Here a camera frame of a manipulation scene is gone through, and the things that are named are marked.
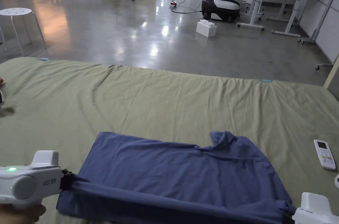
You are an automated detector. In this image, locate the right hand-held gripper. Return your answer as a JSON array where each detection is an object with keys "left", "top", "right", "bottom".
[{"left": 282, "top": 192, "right": 339, "bottom": 224}]

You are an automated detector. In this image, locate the person's left hand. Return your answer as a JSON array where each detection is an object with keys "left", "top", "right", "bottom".
[{"left": 0, "top": 204, "right": 47, "bottom": 224}]

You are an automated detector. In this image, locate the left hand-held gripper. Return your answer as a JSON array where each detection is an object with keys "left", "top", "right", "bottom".
[{"left": 0, "top": 150, "right": 75, "bottom": 205}]

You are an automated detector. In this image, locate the bed with pale green sheet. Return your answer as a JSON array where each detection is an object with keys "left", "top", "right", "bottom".
[{"left": 0, "top": 57, "right": 339, "bottom": 224}]

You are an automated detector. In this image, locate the white round stool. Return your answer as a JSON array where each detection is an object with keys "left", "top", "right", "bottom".
[{"left": 0, "top": 8, "right": 48, "bottom": 58}]

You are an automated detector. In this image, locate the white remote control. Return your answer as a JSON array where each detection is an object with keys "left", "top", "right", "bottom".
[{"left": 314, "top": 139, "right": 337, "bottom": 171}]

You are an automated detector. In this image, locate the white block-shaped box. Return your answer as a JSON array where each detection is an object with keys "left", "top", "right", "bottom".
[{"left": 196, "top": 19, "right": 218, "bottom": 39}]

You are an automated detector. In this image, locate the dark blue shirt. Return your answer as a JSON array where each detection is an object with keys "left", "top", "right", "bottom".
[{"left": 56, "top": 130, "right": 296, "bottom": 224}]

